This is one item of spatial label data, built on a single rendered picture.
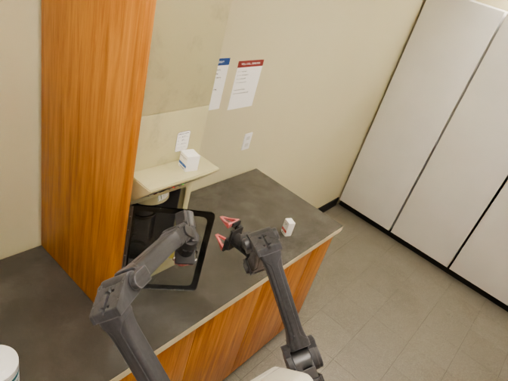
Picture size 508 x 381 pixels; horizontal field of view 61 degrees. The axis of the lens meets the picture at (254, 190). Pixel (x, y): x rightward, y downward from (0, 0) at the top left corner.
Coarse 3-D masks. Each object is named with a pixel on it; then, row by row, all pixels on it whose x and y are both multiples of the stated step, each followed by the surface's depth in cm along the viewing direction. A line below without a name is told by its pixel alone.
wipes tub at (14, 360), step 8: (0, 352) 125; (8, 352) 126; (16, 352) 126; (0, 360) 123; (8, 360) 124; (16, 360) 124; (0, 368) 121; (8, 368) 122; (16, 368) 123; (0, 376) 120; (8, 376) 120; (16, 376) 124
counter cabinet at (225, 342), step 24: (312, 264) 261; (264, 288) 218; (240, 312) 211; (264, 312) 239; (192, 336) 182; (216, 336) 203; (240, 336) 230; (264, 336) 264; (168, 360) 176; (192, 360) 196; (216, 360) 221; (240, 360) 253
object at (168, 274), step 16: (144, 208) 150; (160, 208) 151; (144, 224) 154; (160, 224) 155; (208, 224) 159; (144, 240) 158; (208, 240) 163; (128, 256) 161; (160, 272) 168; (176, 272) 169; (192, 272) 171; (144, 288) 171; (160, 288) 173; (176, 288) 174; (192, 288) 176
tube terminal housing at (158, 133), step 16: (176, 112) 144; (192, 112) 150; (144, 128) 137; (160, 128) 142; (176, 128) 148; (192, 128) 154; (144, 144) 141; (160, 144) 147; (192, 144) 159; (144, 160) 145; (160, 160) 151; (176, 160) 157
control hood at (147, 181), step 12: (156, 168) 149; (168, 168) 151; (180, 168) 153; (204, 168) 157; (216, 168) 160; (144, 180) 141; (156, 180) 143; (168, 180) 145; (180, 180) 147; (192, 180) 155; (132, 192) 143; (144, 192) 139
